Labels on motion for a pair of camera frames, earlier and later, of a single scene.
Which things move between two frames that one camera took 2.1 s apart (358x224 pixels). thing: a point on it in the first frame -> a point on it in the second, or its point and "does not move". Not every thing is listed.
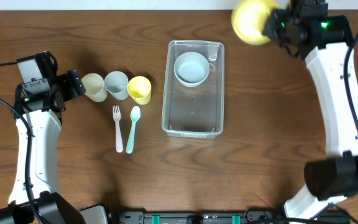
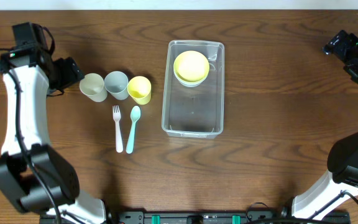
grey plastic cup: x=117 y=84 does not move
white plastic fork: x=117 y=116 does not move
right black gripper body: x=272 y=23 -> x=339 y=45
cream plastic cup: x=94 y=87 does not move
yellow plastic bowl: x=249 y=18 -> x=191 y=66
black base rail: x=268 y=216 does not move
